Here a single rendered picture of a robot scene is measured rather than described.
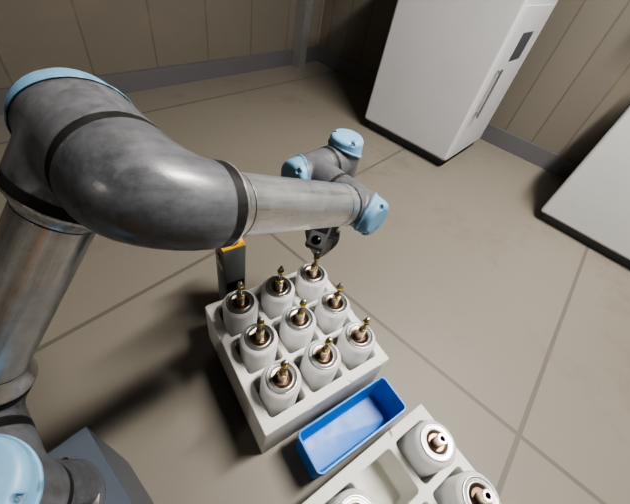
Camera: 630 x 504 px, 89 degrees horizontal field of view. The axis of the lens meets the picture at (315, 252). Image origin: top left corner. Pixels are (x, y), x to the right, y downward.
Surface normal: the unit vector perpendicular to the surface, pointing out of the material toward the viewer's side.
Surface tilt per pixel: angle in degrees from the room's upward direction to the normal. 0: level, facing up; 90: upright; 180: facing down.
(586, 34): 90
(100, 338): 0
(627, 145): 90
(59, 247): 85
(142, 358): 0
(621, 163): 90
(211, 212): 67
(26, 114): 46
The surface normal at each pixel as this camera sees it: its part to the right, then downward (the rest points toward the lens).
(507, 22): -0.68, 0.45
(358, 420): 0.16, -0.68
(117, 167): 0.28, -0.04
